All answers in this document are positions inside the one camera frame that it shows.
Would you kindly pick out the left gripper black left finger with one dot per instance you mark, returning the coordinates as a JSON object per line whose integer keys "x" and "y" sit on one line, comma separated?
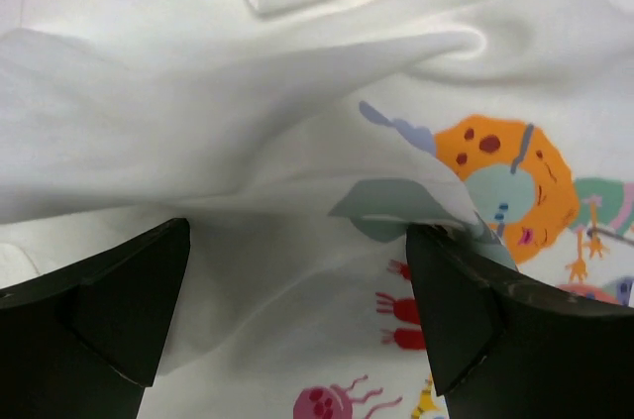
{"x": 85, "y": 340}

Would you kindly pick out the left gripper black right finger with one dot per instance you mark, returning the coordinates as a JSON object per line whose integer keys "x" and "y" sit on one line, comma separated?
{"x": 503, "y": 345}

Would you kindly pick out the white cartoon-print t-shirt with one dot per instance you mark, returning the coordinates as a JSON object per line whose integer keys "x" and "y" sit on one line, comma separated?
{"x": 300, "y": 139}

